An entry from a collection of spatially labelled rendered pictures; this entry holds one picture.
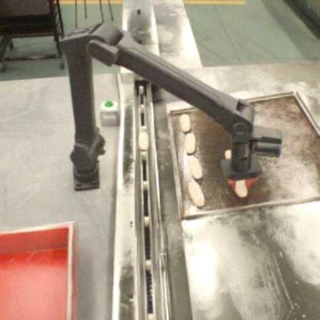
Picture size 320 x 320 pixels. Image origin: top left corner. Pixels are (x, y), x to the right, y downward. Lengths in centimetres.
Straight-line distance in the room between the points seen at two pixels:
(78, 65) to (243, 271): 65
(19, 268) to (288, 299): 69
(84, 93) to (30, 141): 51
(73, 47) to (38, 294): 62
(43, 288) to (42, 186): 37
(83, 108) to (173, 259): 49
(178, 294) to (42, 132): 82
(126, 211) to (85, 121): 29
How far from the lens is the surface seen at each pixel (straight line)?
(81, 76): 90
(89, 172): 114
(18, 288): 101
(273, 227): 97
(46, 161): 128
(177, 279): 97
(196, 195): 102
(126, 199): 106
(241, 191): 103
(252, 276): 90
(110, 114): 136
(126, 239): 98
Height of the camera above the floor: 168
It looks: 44 degrees down
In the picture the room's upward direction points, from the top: 2 degrees clockwise
